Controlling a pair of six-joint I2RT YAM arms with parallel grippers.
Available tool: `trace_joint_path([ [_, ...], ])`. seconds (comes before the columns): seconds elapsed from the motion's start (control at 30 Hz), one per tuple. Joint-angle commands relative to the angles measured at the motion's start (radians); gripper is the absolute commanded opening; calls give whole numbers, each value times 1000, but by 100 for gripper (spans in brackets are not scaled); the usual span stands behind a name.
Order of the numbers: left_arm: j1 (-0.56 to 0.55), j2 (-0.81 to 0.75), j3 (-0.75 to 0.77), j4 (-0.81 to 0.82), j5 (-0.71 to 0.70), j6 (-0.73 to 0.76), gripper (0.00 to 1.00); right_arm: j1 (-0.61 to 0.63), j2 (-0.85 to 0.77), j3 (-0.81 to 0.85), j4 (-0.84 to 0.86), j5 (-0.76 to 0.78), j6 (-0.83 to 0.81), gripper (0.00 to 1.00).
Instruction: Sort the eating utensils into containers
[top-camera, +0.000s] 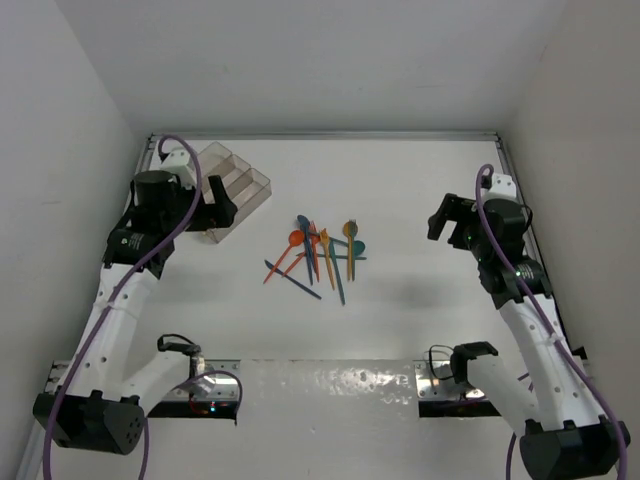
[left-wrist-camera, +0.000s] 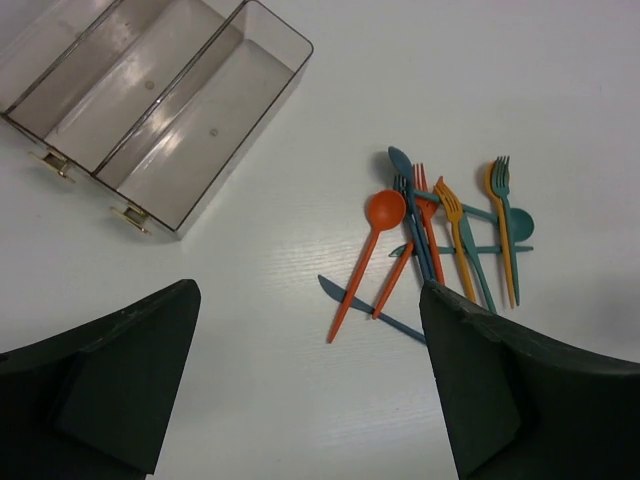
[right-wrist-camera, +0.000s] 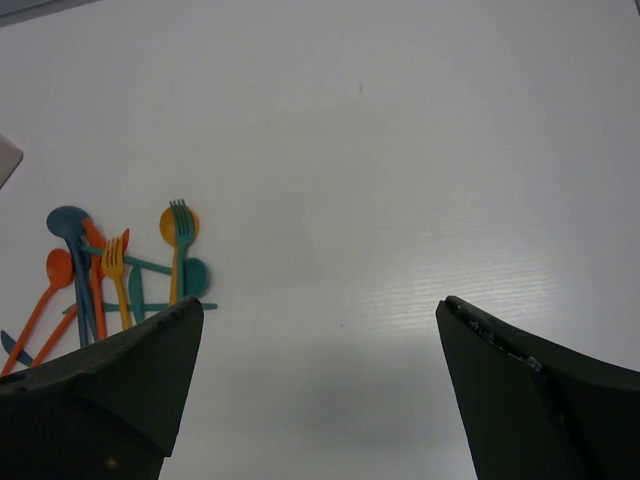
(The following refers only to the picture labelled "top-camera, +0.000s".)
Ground orange-red plastic spoon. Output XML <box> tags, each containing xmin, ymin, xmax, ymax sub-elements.
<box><xmin>263</xmin><ymin>229</ymin><xmax>304</xmax><ymax>284</ymax></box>

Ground dark blue plastic spoon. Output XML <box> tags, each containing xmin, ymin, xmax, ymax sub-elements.
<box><xmin>297</xmin><ymin>214</ymin><xmax>314</xmax><ymax>285</ymax></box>

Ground yellow-orange plastic fork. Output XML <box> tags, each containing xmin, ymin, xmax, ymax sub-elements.
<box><xmin>319</xmin><ymin>229</ymin><xmax>336</xmax><ymax>289</ymax></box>

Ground teal plastic spoon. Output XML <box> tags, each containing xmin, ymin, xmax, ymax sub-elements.
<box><xmin>346</xmin><ymin>240</ymin><xmax>366</xmax><ymax>260</ymax></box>

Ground yellow-orange plastic spoon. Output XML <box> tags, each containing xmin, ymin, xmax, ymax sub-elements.
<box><xmin>343</xmin><ymin>219</ymin><xmax>358</xmax><ymax>281</ymax></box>

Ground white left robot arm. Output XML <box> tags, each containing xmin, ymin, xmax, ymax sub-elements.
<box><xmin>33</xmin><ymin>170</ymin><xmax>237</xmax><ymax>455</ymax></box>

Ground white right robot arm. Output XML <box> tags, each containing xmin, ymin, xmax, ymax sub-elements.
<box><xmin>428</xmin><ymin>192</ymin><xmax>631</xmax><ymax>479</ymax></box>

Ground clear three-compartment organizer tray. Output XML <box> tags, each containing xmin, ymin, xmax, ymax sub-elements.
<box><xmin>198</xmin><ymin>142</ymin><xmax>272</xmax><ymax>244</ymax></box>

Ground teal plastic knife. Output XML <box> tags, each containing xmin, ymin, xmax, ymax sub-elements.
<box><xmin>295</xmin><ymin>249</ymin><xmax>368</xmax><ymax>262</ymax></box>
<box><xmin>327</xmin><ymin>240</ymin><xmax>346</xmax><ymax>306</ymax></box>

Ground orange-red plastic knife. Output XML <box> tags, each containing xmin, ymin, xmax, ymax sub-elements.
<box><xmin>309</xmin><ymin>221</ymin><xmax>320</xmax><ymax>282</ymax></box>

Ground dark blue plastic knife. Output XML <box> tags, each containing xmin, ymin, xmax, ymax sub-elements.
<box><xmin>264</xmin><ymin>259</ymin><xmax>322</xmax><ymax>300</ymax></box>

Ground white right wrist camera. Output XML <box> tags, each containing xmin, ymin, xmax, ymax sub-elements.
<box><xmin>481</xmin><ymin>173</ymin><xmax>518</xmax><ymax>202</ymax></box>

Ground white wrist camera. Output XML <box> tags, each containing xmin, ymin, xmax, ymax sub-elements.
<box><xmin>481</xmin><ymin>173</ymin><xmax>518</xmax><ymax>202</ymax></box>
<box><xmin>160</xmin><ymin>148</ymin><xmax>197</xmax><ymax>189</ymax></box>

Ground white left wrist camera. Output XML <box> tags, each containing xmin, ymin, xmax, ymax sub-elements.
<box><xmin>160</xmin><ymin>148</ymin><xmax>197</xmax><ymax>189</ymax></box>

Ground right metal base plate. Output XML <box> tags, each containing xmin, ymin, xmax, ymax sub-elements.
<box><xmin>413</xmin><ymin>359</ymin><xmax>486</xmax><ymax>403</ymax></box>

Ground metal base plate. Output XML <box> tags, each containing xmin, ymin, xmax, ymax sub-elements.
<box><xmin>158</xmin><ymin>359</ymin><xmax>244</xmax><ymax>407</ymax></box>
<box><xmin>413</xmin><ymin>359</ymin><xmax>486</xmax><ymax>403</ymax></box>

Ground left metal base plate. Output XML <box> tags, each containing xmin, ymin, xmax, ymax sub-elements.
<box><xmin>158</xmin><ymin>359</ymin><xmax>244</xmax><ymax>407</ymax></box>

